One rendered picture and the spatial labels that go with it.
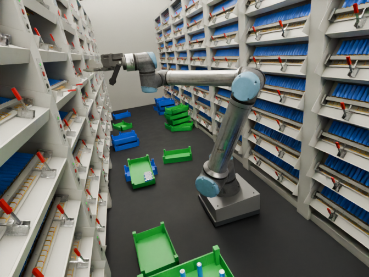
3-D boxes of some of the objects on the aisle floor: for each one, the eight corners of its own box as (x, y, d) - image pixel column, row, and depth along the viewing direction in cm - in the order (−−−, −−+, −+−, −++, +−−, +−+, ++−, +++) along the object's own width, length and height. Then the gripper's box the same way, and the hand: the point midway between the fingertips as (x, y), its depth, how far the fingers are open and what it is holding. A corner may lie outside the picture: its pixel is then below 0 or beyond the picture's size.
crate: (180, 267, 124) (178, 256, 121) (143, 282, 118) (140, 271, 115) (165, 231, 150) (163, 221, 148) (134, 242, 145) (132, 232, 142)
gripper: (122, 53, 127) (81, 56, 122) (123, 53, 117) (78, 56, 112) (125, 69, 130) (85, 73, 125) (126, 70, 120) (83, 75, 115)
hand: (86, 71), depth 120 cm, fingers open, 3 cm apart
